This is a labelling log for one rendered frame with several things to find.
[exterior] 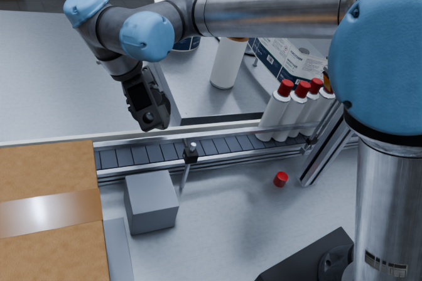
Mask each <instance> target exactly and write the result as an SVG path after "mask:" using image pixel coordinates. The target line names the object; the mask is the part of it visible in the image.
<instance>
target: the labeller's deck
mask: <svg viewBox="0 0 422 281"><path fill-rule="evenodd" d="M286 39H287V40H288V41H289V42H290V43H291V44H292V45H293V46H294V47H295V48H296V49H297V50H299V48H306V49H307V50H308V51H309V52H310V54H309V55H310V56H315V57H318V58H323V59H325V57H324V56H323V55H322V54H321V53H320V52H319V51H318V50H317V49H316V48H315V47H314V46H313V45H312V44H311V43H310V42H309V41H307V40H306V39H305V38H286ZM219 43H220V40H219V39H218V38H217V37H204V36H201V39H200V44H199V46H198V47H197V48H196V49H194V50H192V51H173V50H171V52H170V53H168V54H167V57H166V58H165V59H164V60H162V61H159V62H156V63H154V66H155V68H156V71H157V73H158V76H159V78H160V81H161V84H162V86H163V89H164V91H165V94H166V95H167V96H168V98H169V101H170V104H171V110H172V112H173V115H174V117H175V120H176V123H177V125H178V126H186V125H200V124H214V123H222V122H236V121H243V120H257V119H261V118H262V115H263V113H264V111H265V109H266V107H267V105H268V102H269V100H270V98H271V95H272V94H273V92H274V91H275V90H277V89H278V88H279V86H280V84H279V82H278V81H277V80H276V79H275V78H274V77H273V76H272V74H270V72H269V71H268V70H267V69H266V68H265V66H264V65H263V64H262V63H261V62H260V61H259V60H258V62H257V66H253V65H252V64H253V63H254V61H255V59H256V56H255V55H251V54H247V53H244V56H243V58H242V61H241V65H240V67H239V71H238V73H237V76H236V79H235V82H234V86H233V87H232V88H230V89H226V90H224V89H220V88H217V87H215V86H213V85H212V84H211V82H210V76H211V72H212V68H213V65H214V61H215V57H216V54H217V50H218V47H219Z"/></svg>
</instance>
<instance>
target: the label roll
mask: <svg viewBox="0 0 422 281"><path fill-rule="evenodd" d="M160 1H164V0H154V3H157V2H160ZM200 39H201V36H192V37H189V38H186V39H184V40H181V41H179V42H177V43H175V44H174V45H173V48H172V50H173V51H192V50H194V49H196V48H197V47H198V46H199V44H200Z"/></svg>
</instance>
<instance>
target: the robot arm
mask: <svg viewBox="0 0 422 281"><path fill-rule="evenodd" d="M63 12H64V13H65V15H66V17H67V18H68V20H69V21H70V22H71V24H72V28H73V29H75V30H76V32H77V33H78V34H79V35H80V37H81V38H82V39H83V41H84V42H85V44H86V45H87V46H88V47H89V49H90V50H91V52H92V53H93V54H94V55H95V57H96V58H97V61H96V63H97V64H98V65H100V64H102V66H103V67H104V69H105V70H106V72H107V73H108V74H109V75H110V76H111V77H112V78H113V79H114V80H115V81H118V82H121V85H122V90H123V93H124V96H125V97H126V98H127V99H126V103H127V104H128V105H130V106H129V107H128V111H130V113H131V115H132V117H133V118H134V119H135V120H136V121H138V123H139V126H140V128H141V130H142V131H143V132H148V131H151V130H153V129H160V130H165V129H167V128H168V126H169V123H170V115H171V104H170V101H169V98H168V96H167V95H166V94H165V93H164V91H161V92H160V90H159V88H158V83H157V81H156V79H155V77H154V75H153V74H152V72H151V70H150V69H149V66H148V65H146V66H144V67H143V61H148V62H151V63H156V62H159V61H162V60H164V59H165V58H166V57H167V54H168V53H170V52H171V50H172V48H173V45H174V44H175V43H177V42H179V41H181V40H184V39H186V38H189V37H192V36H204V37H235V38H308V39H332V41H331V43H330V48H329V52H328V77H329V80H330V84H331V87H332V90H333V92H334V94H335V96H336V98H337V100H338V101H339V102H340V103H343V105H344V122H345V124H346V126H347V127H348V128H349V129H350V130H351V131H352V132H354V133H355V134H357V135H358V136H359V141H358V157H357V188H356V204H355V235H354V244H349V245H340V246H337V247H334V248H332V249H331V250H329V251H328V252H326V254H324V256H322V259H321V260H320V263H319V266H318V278H319V281H422V0H164V1H160V2H157V3H153V4H149V5H146V6H143V7H140V8H136V9H128V8H122V7H119V6H113V5H111V4H110V2H109V0H66V1H65V4H64V6H63ZM145 69H147V70H148V71H146V70H145Z"/></svg>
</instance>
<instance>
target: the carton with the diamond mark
mask: <svg viewBox="0 0 422 281"><path fill-rule="evenodd" d="M0 281H111V280H110V274H109V264H108V259H107V249H106V239H105V234H104V225H103V214H102V205H101V199H100V189H99V185H98V179H97V170H96V165H95V155H94V145H93V142H92V140H81V141H74V142H61V143H53V144H40V145H33V146H19V147H6V148H0Z"/></svg>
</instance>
